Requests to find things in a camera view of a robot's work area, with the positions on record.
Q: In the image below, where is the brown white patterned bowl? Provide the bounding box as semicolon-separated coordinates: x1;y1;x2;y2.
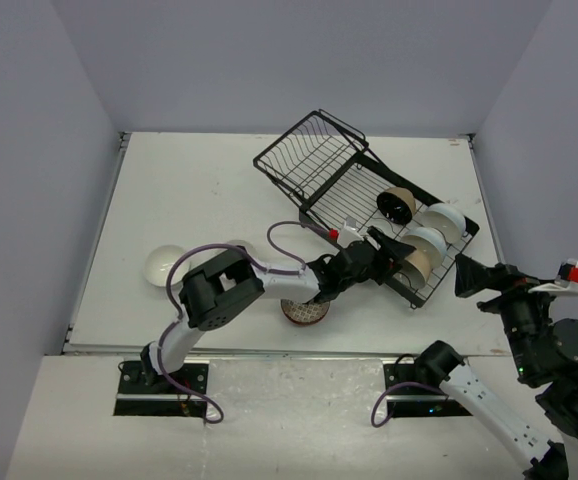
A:
280;299;330;326

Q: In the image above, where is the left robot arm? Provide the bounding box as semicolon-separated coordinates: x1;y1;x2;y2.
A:
140;225;415;393

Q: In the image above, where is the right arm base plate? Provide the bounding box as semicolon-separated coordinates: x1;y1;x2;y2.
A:
383;358;471;419

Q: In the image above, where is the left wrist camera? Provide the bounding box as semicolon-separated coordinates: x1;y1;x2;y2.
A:
337;217;364;248

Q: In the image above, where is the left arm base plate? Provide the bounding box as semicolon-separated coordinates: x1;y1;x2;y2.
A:
113;360;207;418

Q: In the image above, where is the black wire dish rack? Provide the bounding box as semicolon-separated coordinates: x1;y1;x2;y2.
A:
252;109;480;310

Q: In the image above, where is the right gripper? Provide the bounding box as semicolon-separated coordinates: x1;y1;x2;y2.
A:
453;250;564;377

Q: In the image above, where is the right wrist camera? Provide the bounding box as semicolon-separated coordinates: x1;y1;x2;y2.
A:
528;259;578;297

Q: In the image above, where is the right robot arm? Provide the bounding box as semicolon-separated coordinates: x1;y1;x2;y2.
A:
414;254;578;479

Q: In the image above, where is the tan black bowl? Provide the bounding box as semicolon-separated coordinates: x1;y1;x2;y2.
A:
376;187;416;225

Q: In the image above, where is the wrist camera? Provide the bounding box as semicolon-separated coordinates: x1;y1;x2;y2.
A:
337;217;364;248
528;259;578;297

